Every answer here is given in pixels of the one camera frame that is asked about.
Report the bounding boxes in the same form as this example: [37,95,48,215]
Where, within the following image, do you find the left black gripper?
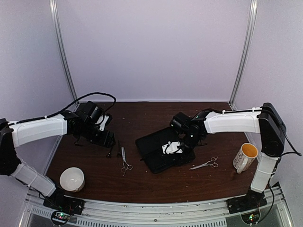
[77,122,116,148]

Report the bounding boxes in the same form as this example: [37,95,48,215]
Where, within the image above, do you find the black zip tool case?
[135,127,196,174]

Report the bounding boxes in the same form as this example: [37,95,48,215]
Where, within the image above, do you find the silver thinning shears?
[121,147,133,177]

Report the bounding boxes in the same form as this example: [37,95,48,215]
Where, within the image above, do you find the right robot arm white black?
[162,103,286,209]

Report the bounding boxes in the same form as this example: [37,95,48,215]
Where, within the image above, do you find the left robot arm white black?
[0,101,116,210]

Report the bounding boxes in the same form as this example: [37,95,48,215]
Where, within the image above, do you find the black hair clip left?
[106,146,114,158]

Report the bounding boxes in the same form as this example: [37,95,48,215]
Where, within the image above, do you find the black hair clip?
[116,140,122,157]
[106,146,114,158]

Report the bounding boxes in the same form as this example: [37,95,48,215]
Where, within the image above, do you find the black hair clip right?
[116,140,122,157]

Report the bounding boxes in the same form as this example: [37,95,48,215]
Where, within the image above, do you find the silver hair scissors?
[189,157,218,170]

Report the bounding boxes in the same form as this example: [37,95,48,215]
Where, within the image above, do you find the white ceramic bowl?
[59,167,85,192]

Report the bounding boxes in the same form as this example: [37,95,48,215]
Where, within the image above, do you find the white mug yellow inside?
[232,143,258,174]

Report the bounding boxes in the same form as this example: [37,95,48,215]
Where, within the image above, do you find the left circuit board with leds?
[51,210,71,226]

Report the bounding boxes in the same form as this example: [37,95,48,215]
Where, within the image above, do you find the circuit board with leds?
[241,210,261,225]
[51,210,71,226]

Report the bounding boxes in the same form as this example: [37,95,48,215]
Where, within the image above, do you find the right circuit board with leds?
[241,210,261,225]

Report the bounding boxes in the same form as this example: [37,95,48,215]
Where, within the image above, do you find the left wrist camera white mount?
[95,114,112,131]

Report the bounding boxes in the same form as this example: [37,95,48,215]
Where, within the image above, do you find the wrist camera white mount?
[95,114,112,131]
[162,141,183,155]

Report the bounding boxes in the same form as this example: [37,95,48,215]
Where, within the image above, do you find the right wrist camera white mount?
[162,141,183,155]

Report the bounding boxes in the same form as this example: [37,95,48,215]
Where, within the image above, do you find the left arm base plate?
[43,189,85,215]

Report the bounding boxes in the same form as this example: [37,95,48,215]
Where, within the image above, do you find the aluminium front rail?
[23,182,292,227]

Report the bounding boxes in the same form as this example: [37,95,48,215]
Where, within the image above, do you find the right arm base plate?
[226,189,267,214]

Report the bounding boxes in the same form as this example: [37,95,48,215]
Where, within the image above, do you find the left aluminium frame post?
[49,0,78,101]

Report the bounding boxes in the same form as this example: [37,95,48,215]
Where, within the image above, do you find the aluminium frame post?
[49,0,78,101]
[229,0,258,110]

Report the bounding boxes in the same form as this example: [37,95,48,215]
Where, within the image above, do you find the right aluminium frame post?
[229,0,258,110]

